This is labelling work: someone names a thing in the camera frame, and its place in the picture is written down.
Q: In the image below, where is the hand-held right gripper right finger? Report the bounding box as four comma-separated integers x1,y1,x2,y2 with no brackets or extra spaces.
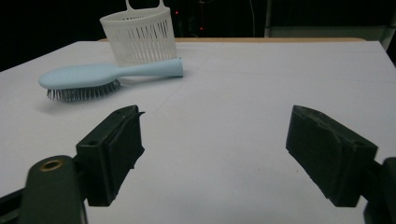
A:
285,105,379,208

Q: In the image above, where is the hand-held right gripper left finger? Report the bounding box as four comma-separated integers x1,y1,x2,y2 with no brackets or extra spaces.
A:
76,105,146,207

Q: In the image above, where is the light blue rice paddle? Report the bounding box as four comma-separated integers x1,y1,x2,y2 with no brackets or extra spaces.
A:
37,57,185,103

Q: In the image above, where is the white plastic slotted basket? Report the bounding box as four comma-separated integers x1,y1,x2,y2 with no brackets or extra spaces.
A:
99,0,177,68

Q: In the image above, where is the white table mat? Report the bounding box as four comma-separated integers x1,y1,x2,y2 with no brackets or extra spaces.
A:
0,40,396,224

